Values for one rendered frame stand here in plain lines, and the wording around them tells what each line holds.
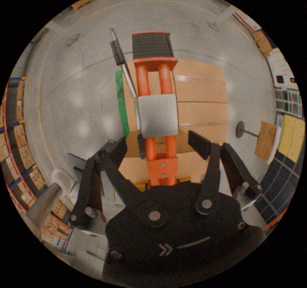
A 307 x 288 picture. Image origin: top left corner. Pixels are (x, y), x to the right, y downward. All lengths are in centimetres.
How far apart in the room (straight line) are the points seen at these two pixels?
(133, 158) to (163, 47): 34
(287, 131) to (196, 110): 698
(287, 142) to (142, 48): 744
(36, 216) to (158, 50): 72
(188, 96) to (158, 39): 63
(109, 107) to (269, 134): 254
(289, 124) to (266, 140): 555
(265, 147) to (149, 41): 189
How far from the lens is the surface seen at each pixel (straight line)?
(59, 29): 278
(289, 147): 747
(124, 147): 17
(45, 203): 66
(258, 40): 705
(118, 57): 17
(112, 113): 134
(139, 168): 37
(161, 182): 25
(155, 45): 18
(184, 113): 74
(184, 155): 36
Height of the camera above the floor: 123
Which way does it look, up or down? 73 degrees down
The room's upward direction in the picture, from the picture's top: 175 degrees clockwise
